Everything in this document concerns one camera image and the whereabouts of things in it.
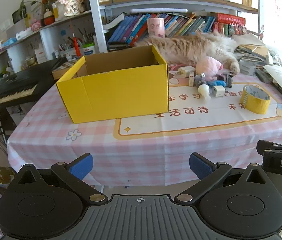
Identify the pink cup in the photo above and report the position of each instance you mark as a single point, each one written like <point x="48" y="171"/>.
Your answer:
<point x="156" y="27"/>

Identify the white shelf unit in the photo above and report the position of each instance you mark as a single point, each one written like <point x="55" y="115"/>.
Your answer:
<point x="94" y="17"/>

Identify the small white bottle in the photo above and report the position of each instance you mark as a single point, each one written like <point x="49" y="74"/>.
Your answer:
<point x="203" y="89"/>

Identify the small white shelf box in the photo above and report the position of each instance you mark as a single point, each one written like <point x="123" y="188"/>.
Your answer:
<point x="41" y="55"/>

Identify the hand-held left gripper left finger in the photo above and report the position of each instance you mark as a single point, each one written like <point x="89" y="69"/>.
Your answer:
<point x="82" y="166"/>

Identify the small white block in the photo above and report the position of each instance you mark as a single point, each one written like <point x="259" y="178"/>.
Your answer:
<point x="192" y="80"/>

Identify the yellow tape roll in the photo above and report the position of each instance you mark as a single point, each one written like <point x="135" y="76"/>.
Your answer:
<point x="254" y="106"/>

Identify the row of leaning books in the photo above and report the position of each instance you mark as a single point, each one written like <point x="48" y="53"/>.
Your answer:
<point x="131" y="27"/>

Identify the red white figurine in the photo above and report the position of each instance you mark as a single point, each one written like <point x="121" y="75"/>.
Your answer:
<point x="49" y="17"/>

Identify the white cube charger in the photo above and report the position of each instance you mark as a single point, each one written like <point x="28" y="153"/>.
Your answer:
<point x="218" y="91"/>

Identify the pink checked tablecloth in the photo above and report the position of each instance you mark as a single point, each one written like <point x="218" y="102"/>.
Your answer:
<point x="56" y="140"/>

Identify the black electronic keyboard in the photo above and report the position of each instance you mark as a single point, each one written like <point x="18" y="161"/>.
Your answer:
<point x="13" y="85"/>

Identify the grey purple toy truck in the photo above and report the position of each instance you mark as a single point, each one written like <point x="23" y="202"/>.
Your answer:
<point x="229" y="80"/>

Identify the blue fuzzy toy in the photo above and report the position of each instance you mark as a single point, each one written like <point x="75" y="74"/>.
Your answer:
<point x="217" y="83"/>

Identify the white rabbit doll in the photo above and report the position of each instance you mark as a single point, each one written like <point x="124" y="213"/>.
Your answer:
<point x="69" y="1"/>

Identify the green lid jar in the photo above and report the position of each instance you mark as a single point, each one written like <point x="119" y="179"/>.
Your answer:
<point x="89" y="49"/>

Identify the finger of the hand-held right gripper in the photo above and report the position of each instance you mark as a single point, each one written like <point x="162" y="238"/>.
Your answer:
<point x="278" y="146"/>

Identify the black pencil case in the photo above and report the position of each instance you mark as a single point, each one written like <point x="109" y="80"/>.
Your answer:
<point x="266" y="78"/>

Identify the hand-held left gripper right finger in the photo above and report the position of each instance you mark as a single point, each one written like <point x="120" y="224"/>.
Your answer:
<point x="201" y="166"/>

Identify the white power adapter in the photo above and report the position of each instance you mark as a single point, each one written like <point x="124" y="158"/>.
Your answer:
<point x="184" y="71"/>

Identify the stack of notebooks and papers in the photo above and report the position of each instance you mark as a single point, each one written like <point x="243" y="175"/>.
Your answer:
<point x="253" y="47"/>

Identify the pink plush toy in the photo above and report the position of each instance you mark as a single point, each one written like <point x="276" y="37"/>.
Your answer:
<point x="208" y="66"/>

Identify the red pen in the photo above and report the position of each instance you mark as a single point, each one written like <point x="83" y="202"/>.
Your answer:
<point x="76" y="45"/>

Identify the fluffy orange cat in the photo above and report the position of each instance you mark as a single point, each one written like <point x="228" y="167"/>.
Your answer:
<point x="181" y="47"/>

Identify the red book box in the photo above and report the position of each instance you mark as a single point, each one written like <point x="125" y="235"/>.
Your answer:
<point x="231" y="18"/>

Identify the colourful spiky ornament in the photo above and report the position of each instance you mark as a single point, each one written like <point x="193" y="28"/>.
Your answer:
<point x="237" y="28"/>

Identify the yellow cardboard box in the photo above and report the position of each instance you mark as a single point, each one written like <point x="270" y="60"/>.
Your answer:
<point x="118" y="95"/>

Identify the checkered board box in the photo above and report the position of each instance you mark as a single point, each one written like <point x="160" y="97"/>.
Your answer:
<point x="66" y="66"/>

